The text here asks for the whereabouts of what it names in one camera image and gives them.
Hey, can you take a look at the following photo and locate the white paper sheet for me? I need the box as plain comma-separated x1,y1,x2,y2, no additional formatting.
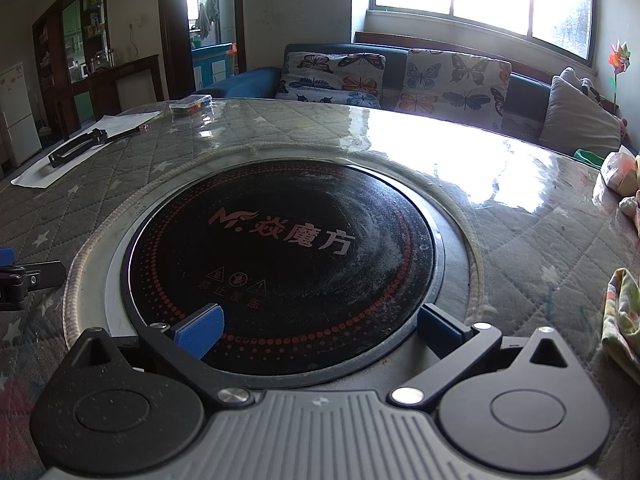
11,112,160,188

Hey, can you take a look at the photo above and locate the dark wooden cabinet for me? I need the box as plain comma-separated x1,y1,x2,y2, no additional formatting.
32,0,164,140

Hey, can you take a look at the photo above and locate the white refrigerator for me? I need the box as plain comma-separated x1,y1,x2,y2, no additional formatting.
0,63,41,167

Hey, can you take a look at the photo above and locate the blue sofa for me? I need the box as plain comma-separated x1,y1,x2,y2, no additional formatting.
195,41,640,157

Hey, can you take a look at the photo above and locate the green plastic bowl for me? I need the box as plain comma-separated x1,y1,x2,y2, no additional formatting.
573,148,604,169

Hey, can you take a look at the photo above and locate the right butterfly print cushion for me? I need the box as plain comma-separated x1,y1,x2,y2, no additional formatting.
395,49,512,131

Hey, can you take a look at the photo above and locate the beige crumpled garment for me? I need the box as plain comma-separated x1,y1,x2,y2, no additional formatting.
593,151,640,232

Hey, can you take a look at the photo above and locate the round black induction cooktop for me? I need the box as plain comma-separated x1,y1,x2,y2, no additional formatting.
120,159,445,389

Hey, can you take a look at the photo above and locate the grey pillow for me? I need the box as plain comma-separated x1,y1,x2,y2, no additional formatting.
539,76,620,157

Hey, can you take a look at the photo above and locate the butterfly print cushion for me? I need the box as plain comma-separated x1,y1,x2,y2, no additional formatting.
276,52,386,110
395,49,512,131

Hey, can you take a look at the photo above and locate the floral patterned pajama shirt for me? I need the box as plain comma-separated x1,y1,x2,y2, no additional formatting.
601,268,640,384

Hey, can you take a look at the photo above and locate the clear plastic card box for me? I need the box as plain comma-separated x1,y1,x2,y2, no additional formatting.
169,93,212,116

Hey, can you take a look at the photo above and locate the black handle tool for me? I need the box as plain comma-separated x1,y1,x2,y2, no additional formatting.
48,126,141,168

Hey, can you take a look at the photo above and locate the blue white small cabinet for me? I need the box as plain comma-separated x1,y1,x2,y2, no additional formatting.
191,44,234,90

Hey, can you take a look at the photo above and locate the left butterfly print cushion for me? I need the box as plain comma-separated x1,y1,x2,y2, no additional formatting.
276,52,386,110

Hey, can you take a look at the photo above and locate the colourful pinwheel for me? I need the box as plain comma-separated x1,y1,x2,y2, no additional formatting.
608,41,631,107

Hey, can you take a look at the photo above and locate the white plush toy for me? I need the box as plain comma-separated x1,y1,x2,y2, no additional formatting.
560,67,602,105

